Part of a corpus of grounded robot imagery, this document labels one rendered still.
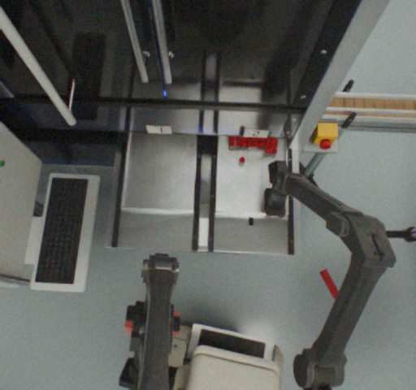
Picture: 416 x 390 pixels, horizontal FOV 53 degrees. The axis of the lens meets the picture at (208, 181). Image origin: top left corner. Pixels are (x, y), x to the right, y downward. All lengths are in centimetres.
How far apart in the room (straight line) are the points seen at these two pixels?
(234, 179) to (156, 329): 82
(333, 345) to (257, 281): 136
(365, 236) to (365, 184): 172
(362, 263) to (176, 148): 92
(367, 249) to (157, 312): 45
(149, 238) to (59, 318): 109
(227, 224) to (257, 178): 21
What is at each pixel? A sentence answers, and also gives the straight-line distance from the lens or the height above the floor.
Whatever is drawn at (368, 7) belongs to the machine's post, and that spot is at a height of 166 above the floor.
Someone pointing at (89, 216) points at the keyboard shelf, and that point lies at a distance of 166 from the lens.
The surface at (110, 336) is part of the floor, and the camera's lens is 242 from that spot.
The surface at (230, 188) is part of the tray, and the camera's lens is 156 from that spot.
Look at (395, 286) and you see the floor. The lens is 260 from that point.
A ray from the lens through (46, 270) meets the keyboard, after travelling 165.
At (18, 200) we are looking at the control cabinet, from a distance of 161.
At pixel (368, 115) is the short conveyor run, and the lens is 173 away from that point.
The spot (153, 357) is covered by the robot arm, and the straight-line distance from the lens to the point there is 85.
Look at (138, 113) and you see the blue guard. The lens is 140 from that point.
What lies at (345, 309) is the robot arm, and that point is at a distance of 101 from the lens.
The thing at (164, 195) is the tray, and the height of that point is 88.
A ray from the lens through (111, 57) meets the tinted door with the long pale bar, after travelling 116.
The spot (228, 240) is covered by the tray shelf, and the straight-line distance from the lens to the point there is 151.
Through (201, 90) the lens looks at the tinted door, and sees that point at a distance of 125.
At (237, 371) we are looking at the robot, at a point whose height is 134.
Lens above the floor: 237
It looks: 72 degrees down
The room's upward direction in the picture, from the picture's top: 2 degrees clockwise
